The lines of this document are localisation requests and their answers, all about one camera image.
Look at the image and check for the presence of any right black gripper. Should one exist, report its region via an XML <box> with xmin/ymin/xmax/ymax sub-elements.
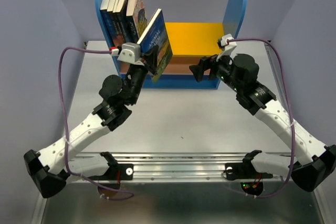
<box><xmin>188</xmin><ymin>48</ymin><xmax>243</xmax><ymax>93</ymax></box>

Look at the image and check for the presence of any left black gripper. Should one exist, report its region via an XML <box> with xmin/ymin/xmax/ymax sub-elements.
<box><xmin>124</xmin><ymin>44</ymin><xmax>159</xmax><ymax>105</ymax></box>

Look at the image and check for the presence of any Animal Farm book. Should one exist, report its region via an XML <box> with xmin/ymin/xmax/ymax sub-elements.
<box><xmin>137</xmin><ymin>8</ymin><xmax>173</xmax><ymax>83</ymax></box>

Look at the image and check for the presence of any A Tale of Two Cities book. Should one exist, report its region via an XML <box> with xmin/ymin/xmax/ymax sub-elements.
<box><xmin>107</xmin><ymin>0</ymin><xmax>124</xmax><ymax>47</ymax></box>

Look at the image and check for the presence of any Little Women book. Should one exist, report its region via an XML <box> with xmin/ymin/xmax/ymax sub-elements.
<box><xmin>126</xmin><ymin>0</ymin><xmax>148</xmax><ymax>43</ymax></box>

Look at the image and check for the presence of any Nineteen Eighty-Four book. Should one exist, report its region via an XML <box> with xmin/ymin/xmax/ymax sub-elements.
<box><xmin>123</xmin><ymin>0</ymin><xmax>134</xmax><ymax>42</ymax></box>

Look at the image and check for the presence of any Jane Eyre book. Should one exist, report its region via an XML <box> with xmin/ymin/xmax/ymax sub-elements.
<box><xmin>100</xmin><ymin>0</ymin><xmax>119</xmax><ymax>47</ymax></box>

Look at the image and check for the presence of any Three Days to See book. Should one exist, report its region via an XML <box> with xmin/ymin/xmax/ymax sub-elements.
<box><xmin>113</xmin><ymin>0</ymin><xmax>129</xmax><ymax>44</ymax></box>

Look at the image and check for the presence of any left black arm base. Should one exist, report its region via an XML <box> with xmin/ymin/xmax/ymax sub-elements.
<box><xmin>89</xmin><ymin>164</ymin><xmax>134</xmax><ymax>182</ymax></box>

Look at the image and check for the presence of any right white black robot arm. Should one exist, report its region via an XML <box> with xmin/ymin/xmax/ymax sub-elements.
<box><xmin>189</xmin><ymin>54</ymin><xmax>335</xmax><ymax>192</ymax></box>

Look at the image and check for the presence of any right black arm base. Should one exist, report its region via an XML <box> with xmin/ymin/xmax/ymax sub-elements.
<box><xmin>222</xmin><ymin>163</ymin><xmax>273</xmax><ymax>181</ymax></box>

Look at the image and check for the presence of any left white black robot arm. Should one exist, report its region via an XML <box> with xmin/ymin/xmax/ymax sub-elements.
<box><xmin>24</xmin><ymin>43</ymin><xmax>159</xmax><ymax>199</ymax></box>

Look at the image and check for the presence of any blue and yellow bookshelf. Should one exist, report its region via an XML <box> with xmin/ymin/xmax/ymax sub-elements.
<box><xmin>94</xmin><ymin>0</ymin><xmax>248</xmax><ymax>90</ymax></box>

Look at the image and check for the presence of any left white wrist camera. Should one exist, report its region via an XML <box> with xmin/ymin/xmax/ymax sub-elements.
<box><xmin>110</xmin><ymin>42</ymin><xmax>144</xmax><ymax>66</ymax></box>

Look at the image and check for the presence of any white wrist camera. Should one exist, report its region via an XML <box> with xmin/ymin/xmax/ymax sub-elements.
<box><xmin>216</xmin><ymin>34</ymin><xmax>237</xmax><ymax>61</ymax></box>
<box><xmin>110</xmin><ymin>42</ymin><xmax>144</xmax><ymax>66</ymax></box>

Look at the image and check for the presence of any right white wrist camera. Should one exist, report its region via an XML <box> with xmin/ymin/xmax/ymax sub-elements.
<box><xmin>216</xmin><ymin>34</ymin><xmax>237</xmax><ymax>61</ymax></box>

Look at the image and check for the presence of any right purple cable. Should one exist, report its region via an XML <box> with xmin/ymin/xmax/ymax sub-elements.
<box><xmin>229</xmin><ymin>38</ymin><xmax>296</xmax><ymax>198</ymax></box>

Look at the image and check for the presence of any purple cable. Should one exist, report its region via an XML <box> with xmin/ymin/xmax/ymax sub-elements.
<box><xmin>229</xmin><ymin>38</ymin><xmax>296</xmax><ymax>198</ymax></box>
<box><xmin>58</xmin><ymin>47</ymin><xmax>135</xmax><ymax>201</ymax></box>

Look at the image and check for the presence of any aluminium mounting rail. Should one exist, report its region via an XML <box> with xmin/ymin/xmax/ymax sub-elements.
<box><xmin>43</xmin><ymin>152</ymin><xmax>321</xmax><ymax>183</ymax></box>

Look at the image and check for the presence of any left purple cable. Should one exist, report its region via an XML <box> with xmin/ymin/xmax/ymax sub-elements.
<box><xmin>58</xmin><ymin>47</ymin><xmax>135</xmax><ymax>201</ymax></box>

